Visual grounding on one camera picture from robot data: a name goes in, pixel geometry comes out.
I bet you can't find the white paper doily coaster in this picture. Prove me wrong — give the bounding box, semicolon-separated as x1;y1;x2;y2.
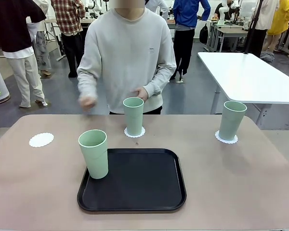
124;127;146;139
28;132;55;148
214;129;239;144

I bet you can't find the pale green tall cup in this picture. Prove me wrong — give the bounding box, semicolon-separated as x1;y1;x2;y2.
218;100;248;141
122;97;145;136
78;129;109;180

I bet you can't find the person's right forearm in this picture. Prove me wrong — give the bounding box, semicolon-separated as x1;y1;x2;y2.
77;72;98;99

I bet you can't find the person's left forearm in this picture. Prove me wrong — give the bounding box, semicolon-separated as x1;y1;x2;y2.
144;67;176;99

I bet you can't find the person's right hand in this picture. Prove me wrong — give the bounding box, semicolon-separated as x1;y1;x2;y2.
79;96;97;113

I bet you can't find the person's left hand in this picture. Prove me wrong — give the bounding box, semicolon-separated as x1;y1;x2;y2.
131;87;149;102

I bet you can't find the person in grey patterned skirt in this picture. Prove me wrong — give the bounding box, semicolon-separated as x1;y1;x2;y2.
26;0;53;77

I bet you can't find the white folding table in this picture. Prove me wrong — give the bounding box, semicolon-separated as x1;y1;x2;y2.
197;51;289;126

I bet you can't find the person in black top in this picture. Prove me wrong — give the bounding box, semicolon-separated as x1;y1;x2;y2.
0;0;48;108

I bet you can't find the grey cloth bundle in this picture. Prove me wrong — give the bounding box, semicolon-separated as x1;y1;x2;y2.
260;51;276;64

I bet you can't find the black tripod pole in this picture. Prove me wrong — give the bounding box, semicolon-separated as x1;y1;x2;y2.
243;0;264;54

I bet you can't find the person in plaid shirt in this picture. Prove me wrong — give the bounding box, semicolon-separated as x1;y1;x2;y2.
50;0;87;77

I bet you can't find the person in yellow coat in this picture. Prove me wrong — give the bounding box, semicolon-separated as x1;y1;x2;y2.
262;0;289;52

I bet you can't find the person in black trousers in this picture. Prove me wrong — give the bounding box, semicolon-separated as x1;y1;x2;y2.
246;0;280;58

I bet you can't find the black hanging bag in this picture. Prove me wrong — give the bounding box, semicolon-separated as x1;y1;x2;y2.
199;23;209;44

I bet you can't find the person in beige sweatshirt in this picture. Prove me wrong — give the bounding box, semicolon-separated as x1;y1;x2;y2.
76;0;177;115

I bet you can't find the person in blue jacket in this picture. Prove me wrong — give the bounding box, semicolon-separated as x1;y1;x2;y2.
170;0;211;84

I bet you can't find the black plastic tray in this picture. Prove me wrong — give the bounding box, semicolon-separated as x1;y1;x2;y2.
77;148;187;212

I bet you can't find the person in white shirt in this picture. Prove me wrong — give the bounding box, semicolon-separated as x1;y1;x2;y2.
145;0;170;19

